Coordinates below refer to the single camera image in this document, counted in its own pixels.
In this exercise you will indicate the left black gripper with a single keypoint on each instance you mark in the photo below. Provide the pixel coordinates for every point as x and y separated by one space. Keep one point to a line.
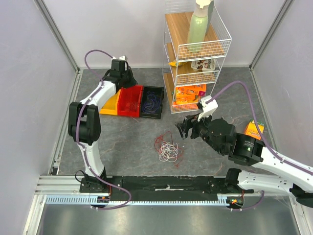
132 82

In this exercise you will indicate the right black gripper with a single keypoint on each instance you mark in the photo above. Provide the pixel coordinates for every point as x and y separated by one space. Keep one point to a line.
193 128

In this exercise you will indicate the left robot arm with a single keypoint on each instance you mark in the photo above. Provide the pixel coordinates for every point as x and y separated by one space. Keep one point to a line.
84 119

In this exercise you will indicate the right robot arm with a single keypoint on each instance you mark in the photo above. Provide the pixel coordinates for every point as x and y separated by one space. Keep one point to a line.
290 177

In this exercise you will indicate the red plastic bin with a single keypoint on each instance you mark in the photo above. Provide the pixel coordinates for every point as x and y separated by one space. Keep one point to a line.
129 101

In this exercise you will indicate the black plastic bin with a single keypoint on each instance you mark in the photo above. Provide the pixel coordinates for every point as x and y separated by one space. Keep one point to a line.
151 102

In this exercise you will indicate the yellow plastic bin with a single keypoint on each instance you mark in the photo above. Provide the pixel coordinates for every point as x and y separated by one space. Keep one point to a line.
111 106

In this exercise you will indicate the orange box in rack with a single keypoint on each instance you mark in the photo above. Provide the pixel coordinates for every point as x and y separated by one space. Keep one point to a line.
189 94

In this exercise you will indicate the yellow snack bag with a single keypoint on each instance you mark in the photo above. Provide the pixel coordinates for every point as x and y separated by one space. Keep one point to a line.
177 64

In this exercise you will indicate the white chocolate snack pack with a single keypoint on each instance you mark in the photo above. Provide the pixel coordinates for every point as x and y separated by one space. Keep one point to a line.
203 65

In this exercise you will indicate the orange snack box on table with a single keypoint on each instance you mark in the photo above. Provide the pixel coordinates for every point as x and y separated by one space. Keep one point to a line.
252 131

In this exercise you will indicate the green bottle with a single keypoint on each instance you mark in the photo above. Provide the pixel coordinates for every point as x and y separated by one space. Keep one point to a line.
199 24

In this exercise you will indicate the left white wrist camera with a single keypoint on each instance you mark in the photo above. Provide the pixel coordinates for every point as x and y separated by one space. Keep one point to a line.
121 58

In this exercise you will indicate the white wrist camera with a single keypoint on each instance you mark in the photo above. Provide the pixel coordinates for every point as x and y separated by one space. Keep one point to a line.
121 58
207 106

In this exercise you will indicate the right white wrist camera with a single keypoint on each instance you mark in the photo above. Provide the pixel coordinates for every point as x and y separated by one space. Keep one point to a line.
207 106

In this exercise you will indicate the white wire shelf rack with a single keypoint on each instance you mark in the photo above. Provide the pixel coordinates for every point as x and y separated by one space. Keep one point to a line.
216 45

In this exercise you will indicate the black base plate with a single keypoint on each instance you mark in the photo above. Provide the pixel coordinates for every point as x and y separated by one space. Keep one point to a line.
138 185

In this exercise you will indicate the slotted cable duct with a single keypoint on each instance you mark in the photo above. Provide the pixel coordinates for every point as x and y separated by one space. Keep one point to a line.
95 200

